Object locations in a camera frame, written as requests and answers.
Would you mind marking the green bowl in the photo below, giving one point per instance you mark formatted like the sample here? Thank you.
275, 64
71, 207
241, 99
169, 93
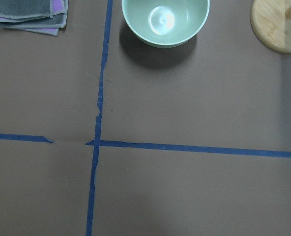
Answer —
165, 23

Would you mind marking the grey purple folded cloth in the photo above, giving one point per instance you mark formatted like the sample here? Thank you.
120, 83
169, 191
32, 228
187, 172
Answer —
39, 16

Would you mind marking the wooden mug tree stand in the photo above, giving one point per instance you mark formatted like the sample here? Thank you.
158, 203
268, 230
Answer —
271, 23

